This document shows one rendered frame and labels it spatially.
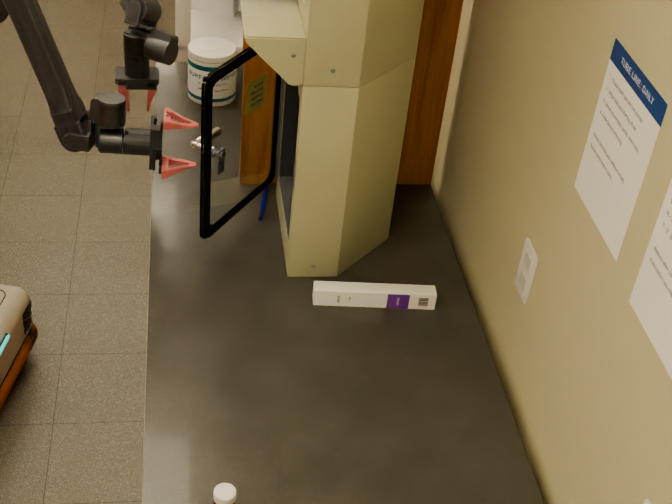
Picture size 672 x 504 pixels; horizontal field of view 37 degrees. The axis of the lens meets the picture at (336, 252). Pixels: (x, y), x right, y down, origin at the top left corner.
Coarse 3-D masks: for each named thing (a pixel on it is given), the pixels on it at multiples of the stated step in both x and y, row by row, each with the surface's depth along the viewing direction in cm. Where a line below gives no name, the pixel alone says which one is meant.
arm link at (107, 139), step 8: (96, 128) 213; (104, 128) 211; (120, 128) 214; (96, 136) 214; (104, 136) 212; (112, 136) 212; (120, 136) 212; (96, 144) 215; (104, 144) 212; (112, 144) 212; (120, 144) 212; (104, 152) 214; (112, 152) 214; (120, 152) 214
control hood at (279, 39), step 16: (240, 0) 200; (256, 0) 200; (272, 0) 201; (288, 0) 202; (256, 16) 194; (272, 16) 195; (288, 16) 196; (256, 32) 189; (272, 32) 190; (288, 32) 190; (304, 32) 191; (256, 48) 189; (272, 48) 189; (288, 48) 190; (304, 48) 190; (272, 64) 191; (288, 64) 192; (304, 64) 192; (288, 80) 194
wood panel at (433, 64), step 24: (432, 0) 227; (456, 0) 228; (432, 24) 231; (456, 24) 232; (432, 48) 235; (432, 72) 239; (432, 96) 243; (408, 120) 246; (432, 120) 247; (408, 144) 250; (432, 144) 251; (408, 168) 254; (432, 168) 255
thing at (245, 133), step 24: (240, 72) 210; (264, 72) 219; (216, 96) 204; (240, 96) 213; (264, 96) 223; (216, 120) 208; (240, 120) 217; (264, 120) 228; (216, 144) 212; (240, 144) 221; (264, 144) 232; (216, 168) 215; (240, 168) 226; (264, 168) 237; (216, 192) 219; (240, 192) 230; (216, 216) 224
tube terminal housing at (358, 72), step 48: (336, 0) 185; (384, 0) 190; (336, 48) 191; (384, 48) 198; (336, 96) 197; (384, 96) 206; (336, 144) 204; (384, 144) 215; (336, 192) 211; (384, 192) 226; (288, 240) 221; (336, 240) 219; (384, 240) 237
